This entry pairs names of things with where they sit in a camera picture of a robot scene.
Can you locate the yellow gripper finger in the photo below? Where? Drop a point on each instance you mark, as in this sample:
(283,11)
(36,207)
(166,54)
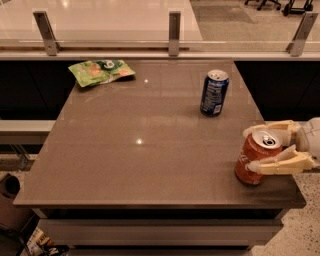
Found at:
(286,130)
(288,161)

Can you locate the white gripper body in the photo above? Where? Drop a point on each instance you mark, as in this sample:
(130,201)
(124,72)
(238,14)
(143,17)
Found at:
(310,137)

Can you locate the red coke can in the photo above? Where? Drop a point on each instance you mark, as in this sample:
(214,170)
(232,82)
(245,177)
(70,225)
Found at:
(259,144)

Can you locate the blue pepsi can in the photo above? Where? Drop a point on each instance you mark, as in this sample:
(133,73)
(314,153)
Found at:
(214,92)

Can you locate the green rice chip bag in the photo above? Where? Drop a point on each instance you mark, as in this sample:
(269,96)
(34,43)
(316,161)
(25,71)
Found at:
(91,73)

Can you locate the grey table drawer base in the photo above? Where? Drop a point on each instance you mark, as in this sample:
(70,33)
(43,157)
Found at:
(161,232)

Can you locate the packaged items on floor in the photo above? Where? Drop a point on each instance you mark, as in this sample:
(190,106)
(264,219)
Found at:
(39,244)

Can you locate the dark bin at left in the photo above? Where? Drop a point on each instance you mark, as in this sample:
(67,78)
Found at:
(12,218)

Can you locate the right metal railing bracket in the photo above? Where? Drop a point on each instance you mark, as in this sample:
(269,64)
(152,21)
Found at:
(296,46)

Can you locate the left metal railing bracket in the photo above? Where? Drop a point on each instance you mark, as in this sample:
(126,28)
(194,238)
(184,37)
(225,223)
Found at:
(50,43)

